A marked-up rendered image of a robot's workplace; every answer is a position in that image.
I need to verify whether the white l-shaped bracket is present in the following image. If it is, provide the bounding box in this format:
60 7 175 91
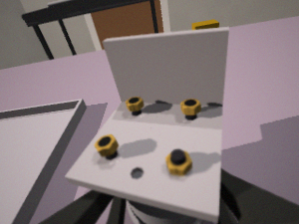
65 27 229 223

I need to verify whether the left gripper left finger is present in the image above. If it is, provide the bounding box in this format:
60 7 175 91
39 190 127 224

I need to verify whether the shallow light grey rectangular tray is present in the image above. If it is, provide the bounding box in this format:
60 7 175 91
0 99 87 224

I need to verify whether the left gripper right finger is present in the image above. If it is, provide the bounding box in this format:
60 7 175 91
216 168 299 224

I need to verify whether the yellow hex nut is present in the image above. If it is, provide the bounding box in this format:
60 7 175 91
126 97 144 112
95 134 119 157
165 151 192 176
180 99 201 115

